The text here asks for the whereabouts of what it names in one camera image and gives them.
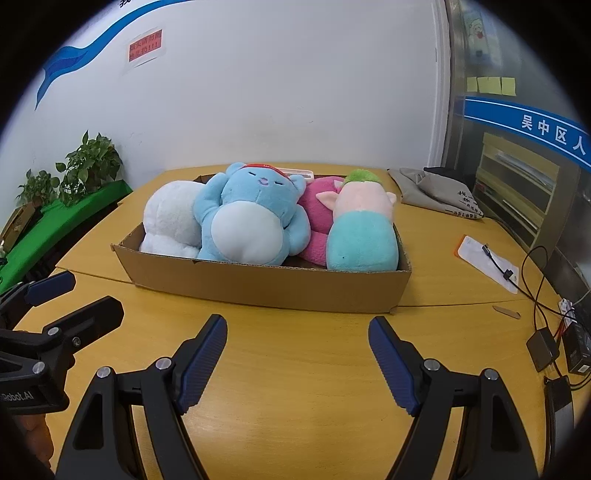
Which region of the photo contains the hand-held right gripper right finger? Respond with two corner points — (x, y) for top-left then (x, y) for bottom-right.
(368, 316), (541, 480)

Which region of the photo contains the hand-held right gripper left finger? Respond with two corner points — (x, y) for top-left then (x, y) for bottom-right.
(54, 314), (228, 480)

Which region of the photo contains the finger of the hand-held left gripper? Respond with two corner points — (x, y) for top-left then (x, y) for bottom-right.
(44, 295), (125, 370)
(0, 271), (77, 324)

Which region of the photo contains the cardboard box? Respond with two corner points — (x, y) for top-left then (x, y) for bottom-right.
(110, 173), (413, 317)

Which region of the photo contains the white plush toy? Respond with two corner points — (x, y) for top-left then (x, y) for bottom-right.
(139, 181), (209, 259)

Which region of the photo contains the pastel plush toy green hair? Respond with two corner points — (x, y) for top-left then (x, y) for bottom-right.
(325, 168), (400, 272)

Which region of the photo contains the blue plush toy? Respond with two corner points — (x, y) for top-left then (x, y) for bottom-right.
(193, 161), (312, 267)

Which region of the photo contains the pink plush toy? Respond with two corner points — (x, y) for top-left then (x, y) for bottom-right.
(297, 175), (352, 266)

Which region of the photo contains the person's left hand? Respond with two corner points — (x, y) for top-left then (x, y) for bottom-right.
(14, 413), (52, 469)

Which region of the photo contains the brown wooden crate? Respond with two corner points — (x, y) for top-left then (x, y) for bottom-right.
(1, 203), (38, 248)

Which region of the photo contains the small potted plant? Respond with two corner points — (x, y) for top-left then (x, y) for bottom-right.
(17, 170), (61, 210)

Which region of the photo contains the large potted plant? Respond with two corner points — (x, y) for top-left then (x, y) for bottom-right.
(55, 130), (124, 208)

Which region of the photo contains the white paper sheet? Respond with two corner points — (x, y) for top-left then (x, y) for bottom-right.
(455, 235), (520, 295)

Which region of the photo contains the black power adapter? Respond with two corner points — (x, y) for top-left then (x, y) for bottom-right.
(526, 327), (560, 372)

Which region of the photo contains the dark flat device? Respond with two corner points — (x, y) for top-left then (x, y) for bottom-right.
(544, 376), (575, 432)

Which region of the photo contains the grey cloth bag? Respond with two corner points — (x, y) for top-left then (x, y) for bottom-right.
(387, 167), (485, 220)

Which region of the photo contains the white power strip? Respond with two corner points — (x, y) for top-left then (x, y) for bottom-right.
(556, 298), (581, 324)

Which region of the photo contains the black box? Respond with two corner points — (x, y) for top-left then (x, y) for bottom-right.
(564, 320), (591, 376)

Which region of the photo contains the wooden shelf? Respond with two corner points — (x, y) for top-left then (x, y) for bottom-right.
(473, 131), (583, 252)

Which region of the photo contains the blue banner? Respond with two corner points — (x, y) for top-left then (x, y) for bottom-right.
(463, 95), (591, 169)

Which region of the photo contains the cartoon poster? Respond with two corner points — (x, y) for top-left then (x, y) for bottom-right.
(462, 9), (498, 57)

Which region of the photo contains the black cable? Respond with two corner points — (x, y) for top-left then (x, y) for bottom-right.
(481, 244), (591, 333)

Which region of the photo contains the red wall sign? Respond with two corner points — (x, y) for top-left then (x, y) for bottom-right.
(124, 30), (167, 75)

